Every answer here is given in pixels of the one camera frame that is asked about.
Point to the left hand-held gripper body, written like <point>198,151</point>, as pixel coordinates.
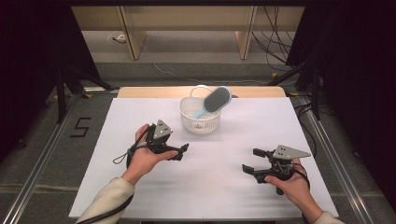
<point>160,130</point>

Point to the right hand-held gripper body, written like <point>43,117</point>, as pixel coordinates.
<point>288,153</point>

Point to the white plastic basket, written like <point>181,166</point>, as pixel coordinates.
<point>199,124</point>

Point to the light blue hairbrush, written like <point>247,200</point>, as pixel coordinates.
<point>216,99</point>

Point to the person's left hand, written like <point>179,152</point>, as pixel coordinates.
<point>143,161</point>

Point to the person's right hand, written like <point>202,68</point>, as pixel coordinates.
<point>297,193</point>

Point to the white table mat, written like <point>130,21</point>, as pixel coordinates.
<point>218,180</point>

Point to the black tripod stand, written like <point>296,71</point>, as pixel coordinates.
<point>61,93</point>
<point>316,93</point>

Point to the round floor socket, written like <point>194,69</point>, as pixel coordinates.
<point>116,38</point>

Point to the black curtain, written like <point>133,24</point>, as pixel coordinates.
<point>358,77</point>
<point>31,62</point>

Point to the beige wooden desk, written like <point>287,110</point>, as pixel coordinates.
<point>186,18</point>

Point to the metal floor rail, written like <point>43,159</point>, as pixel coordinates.
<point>37,177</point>
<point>339,168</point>

